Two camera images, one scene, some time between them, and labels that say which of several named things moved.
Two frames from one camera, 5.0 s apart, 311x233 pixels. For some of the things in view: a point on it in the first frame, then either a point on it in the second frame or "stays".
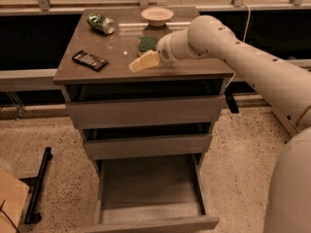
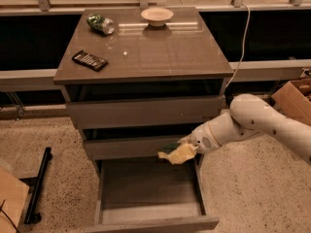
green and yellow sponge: (147, 43) to (170, 149)
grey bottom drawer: (151, 194) stays
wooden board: (14, 193) stays
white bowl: (156, 16) stays
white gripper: (165, 49) to (203, 141)
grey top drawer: (146, 104) stays
